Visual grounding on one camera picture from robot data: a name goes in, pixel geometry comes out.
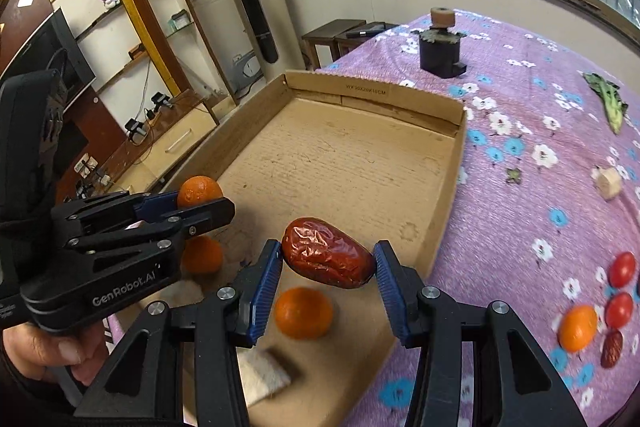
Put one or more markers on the brown tape roll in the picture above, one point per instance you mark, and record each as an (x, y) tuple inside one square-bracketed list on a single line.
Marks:
[(442, 18)]

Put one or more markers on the dried red jujube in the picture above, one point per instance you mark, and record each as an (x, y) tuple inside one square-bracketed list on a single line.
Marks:
[(318, 251), (612, 349)]

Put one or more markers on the person's left hand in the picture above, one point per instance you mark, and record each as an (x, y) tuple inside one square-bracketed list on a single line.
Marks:
[(34, 352)]

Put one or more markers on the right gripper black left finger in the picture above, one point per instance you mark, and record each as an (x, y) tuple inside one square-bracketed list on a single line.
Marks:
[(140, 384)]

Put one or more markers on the orange tangerine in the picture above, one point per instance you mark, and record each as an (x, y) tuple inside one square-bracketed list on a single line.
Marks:
[(202, 255), (197, 191), (303, 313), (578, 328)]

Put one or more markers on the white wall shelf unit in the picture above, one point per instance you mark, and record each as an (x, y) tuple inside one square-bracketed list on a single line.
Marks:
[(137, 48)]

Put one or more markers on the red cherry tomato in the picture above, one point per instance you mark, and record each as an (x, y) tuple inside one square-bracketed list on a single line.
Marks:
[(619, 310), (622, 269)]

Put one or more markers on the black cylindrical holder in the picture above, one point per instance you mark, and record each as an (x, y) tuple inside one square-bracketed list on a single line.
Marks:
[(439, 51)]

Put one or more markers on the wooden tv cabinet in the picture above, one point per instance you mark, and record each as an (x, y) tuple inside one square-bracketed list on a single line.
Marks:
[(99, 157)]

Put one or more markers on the dark wooden side table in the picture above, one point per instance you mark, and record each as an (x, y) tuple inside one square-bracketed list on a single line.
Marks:
[(340, 37)]

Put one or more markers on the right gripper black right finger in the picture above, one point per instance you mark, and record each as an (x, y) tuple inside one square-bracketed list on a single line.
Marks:
[(515, 383)]

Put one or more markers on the shallow cardboard box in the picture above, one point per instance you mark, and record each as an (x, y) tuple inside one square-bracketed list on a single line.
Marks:
[(374, 159)]

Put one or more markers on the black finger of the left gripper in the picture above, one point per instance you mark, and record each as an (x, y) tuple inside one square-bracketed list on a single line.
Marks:
[(118, 208), (175, 227)]

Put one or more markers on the green leafy vegetable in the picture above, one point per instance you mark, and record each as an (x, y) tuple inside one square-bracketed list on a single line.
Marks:
[(615, 108)]

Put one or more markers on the black television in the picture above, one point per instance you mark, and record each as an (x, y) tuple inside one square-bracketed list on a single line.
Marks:
[(53, 46)]

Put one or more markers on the beige cork piece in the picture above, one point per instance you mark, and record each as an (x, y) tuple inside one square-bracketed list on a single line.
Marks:
[(607, 181)]

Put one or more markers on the purple floral tablecloth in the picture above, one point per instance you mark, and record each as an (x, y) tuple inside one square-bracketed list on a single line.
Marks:
[(527, 225)]

